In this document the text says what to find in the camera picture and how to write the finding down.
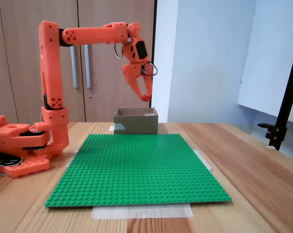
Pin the red lego block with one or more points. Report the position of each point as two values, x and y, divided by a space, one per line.
146 98

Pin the brown cardboard box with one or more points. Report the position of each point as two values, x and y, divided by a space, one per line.
136 125

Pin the green lego baseplate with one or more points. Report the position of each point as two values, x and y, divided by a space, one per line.
136 174

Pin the brown wooden cabinet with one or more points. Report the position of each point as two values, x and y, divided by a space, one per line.
100 97

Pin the short masking tape strip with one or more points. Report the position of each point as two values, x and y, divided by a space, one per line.
71 160
204 161

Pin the white panel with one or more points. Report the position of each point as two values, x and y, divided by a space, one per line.
265 60

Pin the long masking tape strip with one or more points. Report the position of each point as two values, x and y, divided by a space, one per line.
141 212

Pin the small white tape piece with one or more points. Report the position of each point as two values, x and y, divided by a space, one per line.
270 147

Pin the black camera stand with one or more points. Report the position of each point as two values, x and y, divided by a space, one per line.
275 136

